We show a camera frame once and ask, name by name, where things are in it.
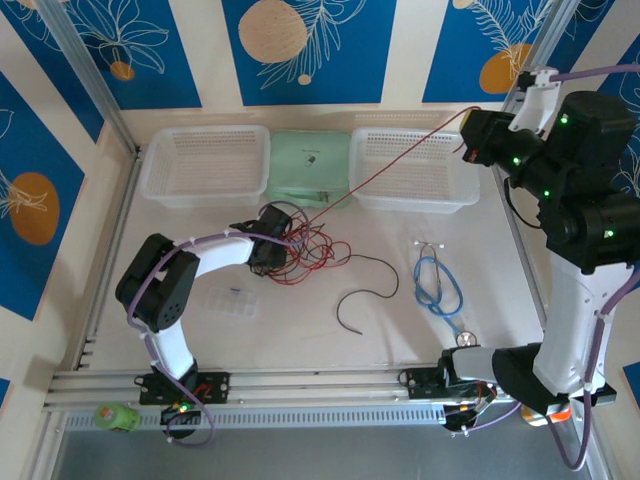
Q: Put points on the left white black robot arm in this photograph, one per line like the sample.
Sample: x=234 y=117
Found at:
x=170 y=350

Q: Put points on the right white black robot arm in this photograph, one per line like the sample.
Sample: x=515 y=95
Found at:
x=575 y=320

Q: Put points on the clear plastic organizer box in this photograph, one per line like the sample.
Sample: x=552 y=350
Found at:
x=230 y=302

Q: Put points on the white perforated plastic basket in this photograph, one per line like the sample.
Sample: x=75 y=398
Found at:
x=425 y=185
x=205 y=165

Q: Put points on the blue stethoscope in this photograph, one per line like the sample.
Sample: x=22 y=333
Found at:
x=466 y=339

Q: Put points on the green plastic bottle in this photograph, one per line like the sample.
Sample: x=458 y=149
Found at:
x=117 y=417

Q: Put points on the orange capped jar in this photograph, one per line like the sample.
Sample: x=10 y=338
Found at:
x=530 y=417

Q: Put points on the aluminium frame post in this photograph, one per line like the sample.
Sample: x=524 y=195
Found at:
x=85 y=65
x=542 y=35

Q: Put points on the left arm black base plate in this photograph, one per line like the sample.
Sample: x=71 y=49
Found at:
x=215 y=387

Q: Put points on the aluminium front rail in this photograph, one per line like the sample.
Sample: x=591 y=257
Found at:
x=320 y=387

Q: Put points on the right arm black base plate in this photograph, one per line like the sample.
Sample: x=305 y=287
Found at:
x=422 y=382

